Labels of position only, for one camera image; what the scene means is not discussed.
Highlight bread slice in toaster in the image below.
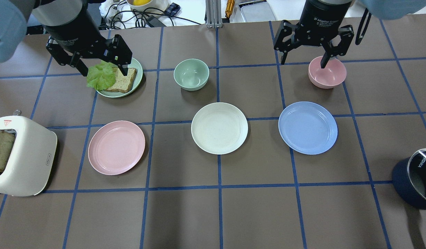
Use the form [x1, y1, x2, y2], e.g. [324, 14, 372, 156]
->
[0, 131, 15, 172]

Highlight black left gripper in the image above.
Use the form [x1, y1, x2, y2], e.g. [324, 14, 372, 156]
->
[32, 0, 132, 77]

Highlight green lettuce leaf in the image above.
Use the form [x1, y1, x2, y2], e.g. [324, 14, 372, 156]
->
[86, 61, 116, 91]

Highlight cream white plate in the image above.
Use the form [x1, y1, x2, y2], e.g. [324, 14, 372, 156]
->
[191, 102, 249, 155]

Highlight pink bowl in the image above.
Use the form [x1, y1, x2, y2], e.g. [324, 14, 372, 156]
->
[308, 56, 347, 89]

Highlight green plate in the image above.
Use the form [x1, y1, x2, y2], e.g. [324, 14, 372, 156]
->
[96, 58, 143, 98]

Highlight cream white toaster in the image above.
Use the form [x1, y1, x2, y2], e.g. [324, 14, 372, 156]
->
[0, 115, 58, 196]

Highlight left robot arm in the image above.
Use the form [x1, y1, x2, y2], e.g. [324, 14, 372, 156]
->
[0, 0, 132, 76]

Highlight pink plate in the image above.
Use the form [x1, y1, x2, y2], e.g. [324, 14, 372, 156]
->
[88, 120, 145, 175]

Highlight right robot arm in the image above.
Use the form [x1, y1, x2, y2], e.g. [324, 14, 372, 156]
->
[273, 0, 426, 69]

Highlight brown bread slice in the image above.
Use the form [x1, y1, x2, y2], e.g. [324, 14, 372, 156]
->
[104, 67, 137, 93]

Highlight white bowl with fruit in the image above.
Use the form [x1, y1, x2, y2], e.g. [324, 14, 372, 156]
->
[126, 0, 162, 11]

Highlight glass saucepan lid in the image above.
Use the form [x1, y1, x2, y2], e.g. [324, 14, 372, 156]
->
[408, 148, 426, 200]

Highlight blue plate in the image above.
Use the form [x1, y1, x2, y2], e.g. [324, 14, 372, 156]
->
[278, 101, 339, 155]

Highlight grey metal tray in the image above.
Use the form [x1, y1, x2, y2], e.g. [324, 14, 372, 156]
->
[238, 0, 276, 22]

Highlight aluminium frame post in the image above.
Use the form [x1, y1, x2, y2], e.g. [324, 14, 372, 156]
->
[205, 0, 223, 29]

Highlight green bowl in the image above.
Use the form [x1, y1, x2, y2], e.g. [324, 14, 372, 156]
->
[173, 58, 210, 91]

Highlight black power adapter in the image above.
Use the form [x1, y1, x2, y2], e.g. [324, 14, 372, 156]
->
[145, 15, 166, 27]

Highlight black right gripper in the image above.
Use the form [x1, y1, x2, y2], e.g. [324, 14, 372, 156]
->
[274, 0, 354, 69]

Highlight dark blue saucepan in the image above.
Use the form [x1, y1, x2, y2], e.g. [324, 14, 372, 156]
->
[392, 156, 426, 210]

